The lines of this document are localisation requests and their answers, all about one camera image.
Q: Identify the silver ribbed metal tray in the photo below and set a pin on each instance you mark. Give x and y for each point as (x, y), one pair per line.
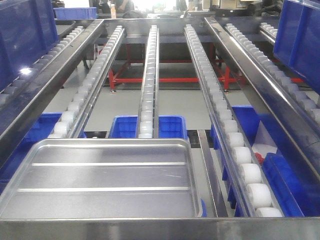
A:
(88, 178)

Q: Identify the dark tray far left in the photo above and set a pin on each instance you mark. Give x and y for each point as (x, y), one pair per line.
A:
(64, 27)

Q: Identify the centre white roller track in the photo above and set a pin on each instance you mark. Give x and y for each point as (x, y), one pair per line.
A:
(148, 118)

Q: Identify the white roller track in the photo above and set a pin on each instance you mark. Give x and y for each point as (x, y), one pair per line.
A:
(148, 118)
(73, 119)
(248, 189)

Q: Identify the blue crate below centre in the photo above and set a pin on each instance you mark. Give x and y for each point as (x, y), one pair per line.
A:
(170, 126)

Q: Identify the blue crate below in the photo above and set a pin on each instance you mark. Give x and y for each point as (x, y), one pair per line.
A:
(170, 126)
(40, 130)
(296, 195)

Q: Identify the left white roller track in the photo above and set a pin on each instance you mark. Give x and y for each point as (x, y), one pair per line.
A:
(73, 119)

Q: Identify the right white roller track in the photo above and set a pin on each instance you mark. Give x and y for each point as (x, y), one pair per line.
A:
(248, 189)

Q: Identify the far-left roller track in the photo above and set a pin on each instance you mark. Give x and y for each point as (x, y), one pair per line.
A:
(29, 73)

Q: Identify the blue crate in background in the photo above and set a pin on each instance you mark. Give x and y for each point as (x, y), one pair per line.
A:
(76, 13)

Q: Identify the blue crate below right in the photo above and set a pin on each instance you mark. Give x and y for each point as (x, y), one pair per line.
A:
(296, 195)

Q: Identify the far-right roller track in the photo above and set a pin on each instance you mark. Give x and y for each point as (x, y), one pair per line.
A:
(281, 78)

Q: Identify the large blue bin upper right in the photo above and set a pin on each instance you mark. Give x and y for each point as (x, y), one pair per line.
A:
(297, 43)

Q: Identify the large blue bin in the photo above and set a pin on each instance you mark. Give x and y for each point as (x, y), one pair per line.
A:
(297, 43)
(27, 32)

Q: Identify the large blue bin upper left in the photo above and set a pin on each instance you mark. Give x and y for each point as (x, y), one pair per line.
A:
(27, 32)

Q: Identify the blue crate below left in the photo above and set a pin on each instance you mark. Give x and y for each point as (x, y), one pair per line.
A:
(40, 130)

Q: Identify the red metal floor frame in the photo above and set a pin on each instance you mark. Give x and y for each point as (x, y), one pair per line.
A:
(175, 66)

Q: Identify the short steel lower rail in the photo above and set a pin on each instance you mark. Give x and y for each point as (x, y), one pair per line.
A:
(218, 203)

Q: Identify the right steel divider rail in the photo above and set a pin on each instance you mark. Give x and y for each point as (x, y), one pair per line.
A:
(269, 95)

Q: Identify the steel divider rail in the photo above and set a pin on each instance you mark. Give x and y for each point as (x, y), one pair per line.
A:
(269, 95)
(19, 115)

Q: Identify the left steel divider rail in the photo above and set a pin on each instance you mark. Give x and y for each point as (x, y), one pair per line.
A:
(19, 115)

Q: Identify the steel front shelf rail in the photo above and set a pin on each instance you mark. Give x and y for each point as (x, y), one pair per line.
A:
(238, 228)

